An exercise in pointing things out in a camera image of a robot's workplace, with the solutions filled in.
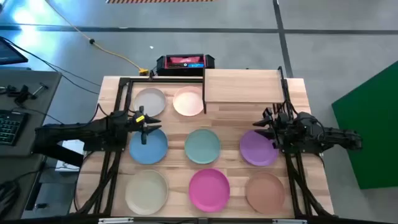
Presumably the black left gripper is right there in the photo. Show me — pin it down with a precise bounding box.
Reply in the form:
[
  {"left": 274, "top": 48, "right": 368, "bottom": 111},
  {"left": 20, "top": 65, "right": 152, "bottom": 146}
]
[{"left": 126, "top": 105, "right": 162, "bottom": 146}]

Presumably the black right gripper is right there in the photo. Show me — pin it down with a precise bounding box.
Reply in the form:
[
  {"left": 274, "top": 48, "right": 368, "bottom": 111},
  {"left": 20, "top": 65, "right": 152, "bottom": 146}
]
[{"left": 252, "top": 107, "right": 293, "bottom": 149}]

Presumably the grey plate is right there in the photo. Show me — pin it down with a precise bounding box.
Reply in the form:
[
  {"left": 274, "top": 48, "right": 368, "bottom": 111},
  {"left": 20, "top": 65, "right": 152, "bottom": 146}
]
[{"left": 132, "top": 87, "right": 167, "bottom": 118}]

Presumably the blue plate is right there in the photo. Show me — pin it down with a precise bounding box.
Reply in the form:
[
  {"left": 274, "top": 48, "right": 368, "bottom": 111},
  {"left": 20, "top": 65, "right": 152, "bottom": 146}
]
[{"left": 129, "top": 128, "right": 169, "bottom": 166}]

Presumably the peach plate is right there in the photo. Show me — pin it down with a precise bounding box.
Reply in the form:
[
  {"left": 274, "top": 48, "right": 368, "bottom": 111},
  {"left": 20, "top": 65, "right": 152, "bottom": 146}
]
[{"left": 172, "top": 86, "right": 205, "bottom": 117}]

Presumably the teal plate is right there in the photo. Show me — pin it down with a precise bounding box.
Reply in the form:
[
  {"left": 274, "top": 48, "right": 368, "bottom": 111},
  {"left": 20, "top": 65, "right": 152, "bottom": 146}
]
[{"left": 184, "top": 128, "right": 221, "bottom": 165}]

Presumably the brown plate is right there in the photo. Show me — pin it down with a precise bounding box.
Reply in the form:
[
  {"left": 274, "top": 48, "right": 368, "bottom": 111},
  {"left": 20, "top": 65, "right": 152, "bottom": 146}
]
[{"left": 245, "top": 171, "right": 286, "bottom": 215}]

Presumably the cream plate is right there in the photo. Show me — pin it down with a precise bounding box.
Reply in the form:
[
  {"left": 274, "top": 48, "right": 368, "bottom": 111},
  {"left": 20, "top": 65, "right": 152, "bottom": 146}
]
[{"left": 124, "top": 169, "right": 169, "bottom": 216}]

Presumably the magenta plate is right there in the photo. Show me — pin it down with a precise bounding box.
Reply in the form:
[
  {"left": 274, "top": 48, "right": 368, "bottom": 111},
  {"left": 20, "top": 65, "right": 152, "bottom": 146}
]
[{"left": 188, "top": 168, "right": 231, "bottom": 213}]

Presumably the wooden shelf with black legs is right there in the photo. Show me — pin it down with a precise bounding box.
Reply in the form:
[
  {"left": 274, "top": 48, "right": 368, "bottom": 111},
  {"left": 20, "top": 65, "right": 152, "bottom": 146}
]
[{"left": 201, "top": 67, "right": 289, "bottom": 114}]

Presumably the red and black power station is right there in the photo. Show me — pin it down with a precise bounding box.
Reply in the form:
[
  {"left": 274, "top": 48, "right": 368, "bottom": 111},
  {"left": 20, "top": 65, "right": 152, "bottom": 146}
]
[{"left": 156, "top": 54, "right": 216, "bottom": 77}]

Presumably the white paper sheet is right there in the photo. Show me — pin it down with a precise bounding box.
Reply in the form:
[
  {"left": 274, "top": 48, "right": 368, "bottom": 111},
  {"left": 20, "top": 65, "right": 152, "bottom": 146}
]
[{"left": 55, "top": 139, "right": 85, "bottom": 172}]

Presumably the black slanted strut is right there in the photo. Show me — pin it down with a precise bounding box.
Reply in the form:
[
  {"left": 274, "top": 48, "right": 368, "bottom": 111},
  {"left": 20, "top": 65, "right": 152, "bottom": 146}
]
[{"left": 32, "top": 144, "right": 85, "bottom": 168}]

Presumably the green board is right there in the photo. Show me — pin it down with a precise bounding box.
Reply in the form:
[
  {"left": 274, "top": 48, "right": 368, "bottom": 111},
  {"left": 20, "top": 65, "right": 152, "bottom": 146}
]
[{"left": 331, "top": 60, "right": 398, "bottom": 190}]

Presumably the grey side table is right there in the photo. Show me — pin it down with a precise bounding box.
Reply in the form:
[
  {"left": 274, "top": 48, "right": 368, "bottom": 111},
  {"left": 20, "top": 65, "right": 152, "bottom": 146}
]
[{"left": 0, "top": 70, "right": 63, "bottom": 220}]

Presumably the black clamp tool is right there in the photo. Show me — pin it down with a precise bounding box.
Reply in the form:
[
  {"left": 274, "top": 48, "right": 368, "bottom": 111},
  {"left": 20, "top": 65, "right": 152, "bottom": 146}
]
[{"left": 6, "top": 82, "right": 50, "bottom": 105}]

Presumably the black backlit keyboard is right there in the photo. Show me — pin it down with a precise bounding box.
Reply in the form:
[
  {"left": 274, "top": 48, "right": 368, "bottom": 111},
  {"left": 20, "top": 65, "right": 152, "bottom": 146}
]
[{"left": 0, "top": 109, "right": 29, "bottom": 146}]

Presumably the computer monitor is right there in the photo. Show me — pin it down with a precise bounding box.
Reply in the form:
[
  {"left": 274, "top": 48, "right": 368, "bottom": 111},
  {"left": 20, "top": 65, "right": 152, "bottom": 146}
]
[{"left": 0, "top": 36, "right": 29, "bottom": 66}]

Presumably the yellow extension cable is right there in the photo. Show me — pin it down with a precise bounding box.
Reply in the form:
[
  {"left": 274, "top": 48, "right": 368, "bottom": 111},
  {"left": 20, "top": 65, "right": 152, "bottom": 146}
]
[{"left": 45, "top": 0, "right": 149, "bottom": 76}]

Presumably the silver metal bracket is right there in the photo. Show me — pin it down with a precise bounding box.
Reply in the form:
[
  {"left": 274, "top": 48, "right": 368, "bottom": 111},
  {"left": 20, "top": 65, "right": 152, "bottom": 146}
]
[
  {"left": 98, "top": 217, "right": 134, "bottom": 224},
  {"left": 272, "top": 218, "right": 308, "bottom": 224}
]

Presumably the thin black cable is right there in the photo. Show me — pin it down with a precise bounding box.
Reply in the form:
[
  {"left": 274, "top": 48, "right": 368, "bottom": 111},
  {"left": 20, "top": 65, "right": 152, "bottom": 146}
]
[{"left": 2, "top": 37, "right": 102, "bottom": 96}]

